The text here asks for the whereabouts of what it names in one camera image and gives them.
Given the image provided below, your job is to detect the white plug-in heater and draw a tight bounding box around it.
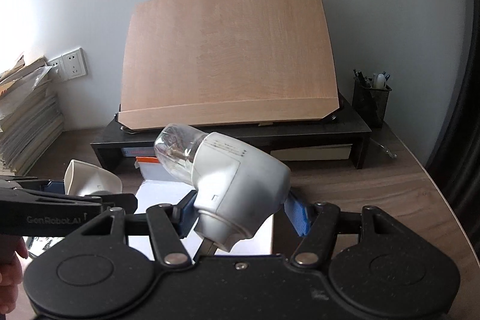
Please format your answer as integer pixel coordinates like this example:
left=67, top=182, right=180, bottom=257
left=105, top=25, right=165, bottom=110
left=64, top=159, right=123, bottom=196

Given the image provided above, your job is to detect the white mosquito repellent plug with bottle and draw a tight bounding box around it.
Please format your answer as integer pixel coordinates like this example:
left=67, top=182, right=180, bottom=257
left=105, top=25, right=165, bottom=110
left=154, top=124, right=290, bottom=252

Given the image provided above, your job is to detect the person left hand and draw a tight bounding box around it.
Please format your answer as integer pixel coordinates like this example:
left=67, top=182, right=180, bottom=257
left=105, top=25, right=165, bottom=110
left=0, top=237, right=29, bottom=315

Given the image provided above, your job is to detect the orange white cardboard box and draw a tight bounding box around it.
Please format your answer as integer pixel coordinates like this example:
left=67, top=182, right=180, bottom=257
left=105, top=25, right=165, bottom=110
left=133, top=156, right=278, bottom=256

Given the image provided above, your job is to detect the stack of books and papers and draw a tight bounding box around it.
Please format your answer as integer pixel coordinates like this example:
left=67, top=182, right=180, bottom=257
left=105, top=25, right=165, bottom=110
left=1, top=56, right=64, bottom=176

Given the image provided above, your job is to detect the black monitor riser stand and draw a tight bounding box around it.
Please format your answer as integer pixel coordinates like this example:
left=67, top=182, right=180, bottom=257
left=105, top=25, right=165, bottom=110
left=90, top=97, right=372, bottom=172

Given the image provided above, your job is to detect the black mesh pen holder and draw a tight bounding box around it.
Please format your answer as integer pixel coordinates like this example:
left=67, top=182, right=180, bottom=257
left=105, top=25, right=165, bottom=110
left=352, top=69, right=391, bottom=132

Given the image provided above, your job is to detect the tilted wooden board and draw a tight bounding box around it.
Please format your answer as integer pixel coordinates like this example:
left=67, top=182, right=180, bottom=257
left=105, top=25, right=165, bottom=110
left=118, top=0, right=339, bottom=130

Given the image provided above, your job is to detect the white wall socket panel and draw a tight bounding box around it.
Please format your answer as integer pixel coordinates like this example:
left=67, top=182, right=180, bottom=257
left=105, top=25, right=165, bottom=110
left=61, top=47, right=87, bottom=80
left=46, top=56, right=66, bottom=83

